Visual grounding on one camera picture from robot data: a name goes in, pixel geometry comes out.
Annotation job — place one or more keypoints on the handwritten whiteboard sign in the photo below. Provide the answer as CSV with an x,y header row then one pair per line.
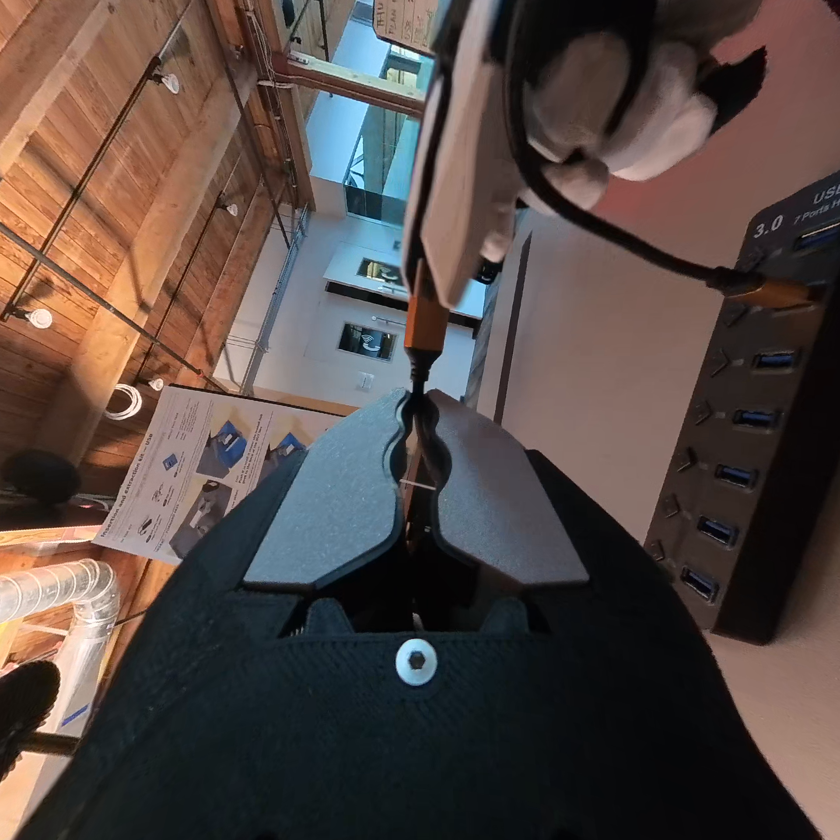
x,y
400,23

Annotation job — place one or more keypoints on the silver ventilation duct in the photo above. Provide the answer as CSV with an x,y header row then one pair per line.
x,y
52,587

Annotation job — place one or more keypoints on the black round-head stand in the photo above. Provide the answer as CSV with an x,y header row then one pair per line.
x,y
39,476

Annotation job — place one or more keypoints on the black usb hub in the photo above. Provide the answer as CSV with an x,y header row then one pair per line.
x,y
781,459

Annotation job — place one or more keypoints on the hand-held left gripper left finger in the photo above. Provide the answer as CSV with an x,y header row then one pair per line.
x,y
328,518

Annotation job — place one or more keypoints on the instruction poster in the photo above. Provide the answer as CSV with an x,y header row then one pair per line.
x,y
197,459

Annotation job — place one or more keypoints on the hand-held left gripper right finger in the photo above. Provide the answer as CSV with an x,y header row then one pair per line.
x,y
505,518

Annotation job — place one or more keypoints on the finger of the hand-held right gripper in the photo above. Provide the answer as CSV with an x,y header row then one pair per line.
x,y
466,164

